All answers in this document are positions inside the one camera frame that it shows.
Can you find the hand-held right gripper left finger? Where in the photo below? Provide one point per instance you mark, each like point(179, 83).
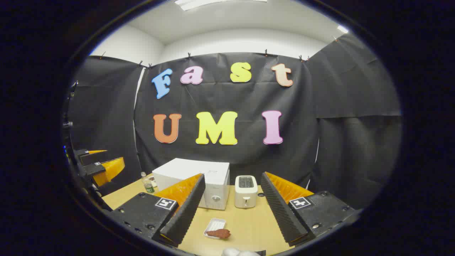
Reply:
point(186, 208)

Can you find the white toaster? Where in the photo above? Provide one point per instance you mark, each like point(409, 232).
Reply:
point(246, 195)

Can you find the white microwave oven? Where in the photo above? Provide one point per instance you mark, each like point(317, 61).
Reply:
point(199, 170)

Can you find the ceiling light panel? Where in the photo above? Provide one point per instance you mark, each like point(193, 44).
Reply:
point(213, 3)
point(343, 29)

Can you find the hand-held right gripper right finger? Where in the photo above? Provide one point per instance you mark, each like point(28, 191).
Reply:
point(280, 209)

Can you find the brown meat piece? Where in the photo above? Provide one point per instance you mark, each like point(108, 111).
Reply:
point(219, 233)

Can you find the clear plastic water bottle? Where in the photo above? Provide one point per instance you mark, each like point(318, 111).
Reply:
point(147, 185)

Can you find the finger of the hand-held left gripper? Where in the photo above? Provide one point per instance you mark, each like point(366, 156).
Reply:
point(112, 169)
point(96, 152)

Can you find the white rectangular tray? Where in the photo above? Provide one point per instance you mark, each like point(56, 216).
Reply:
point(215, 224)

